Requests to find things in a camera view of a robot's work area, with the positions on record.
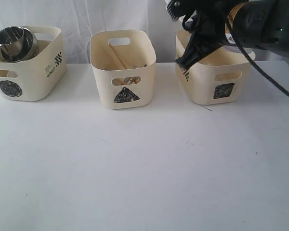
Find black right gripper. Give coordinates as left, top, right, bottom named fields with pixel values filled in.
left=176, top=0, right=234, bottom=70

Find wooden chopstick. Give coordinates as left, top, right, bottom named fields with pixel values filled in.
left=112, top=64, right=141, bottom=86
left=108, top=42, right=128, bottom=69

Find stainless steel nested bowls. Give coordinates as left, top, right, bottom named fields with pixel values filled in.
left=1, top=27, right=39, bottom=63

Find steel mug with round handle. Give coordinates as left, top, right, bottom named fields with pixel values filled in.
left=0, top=26, right=25, bottom=62

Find white square plate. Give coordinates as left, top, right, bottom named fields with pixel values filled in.
left=199, top=46, right=248, bottom=66

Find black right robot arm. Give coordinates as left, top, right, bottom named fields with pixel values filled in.
left=170, top=0, right=289, bottom=70

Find cream bin with square mark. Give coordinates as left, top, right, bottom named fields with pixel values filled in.
left=175, top=28, right=256, bottom=106

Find cream bin with triangle mark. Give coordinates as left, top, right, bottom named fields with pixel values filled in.
left=90, top=29, right=157, bottom=109

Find white curtain backdrop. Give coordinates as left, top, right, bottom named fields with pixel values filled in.
left=0, top=0, right=182, bottom=64

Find cream bin with circle mark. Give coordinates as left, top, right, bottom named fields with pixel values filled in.
left=0, top=26, right=66, bottom=102

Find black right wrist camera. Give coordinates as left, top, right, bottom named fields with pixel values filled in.
left=166, top=0, right=196, bottom=21

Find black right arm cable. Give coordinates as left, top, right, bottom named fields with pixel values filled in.
left=225, top=14, right=289, bottom=104

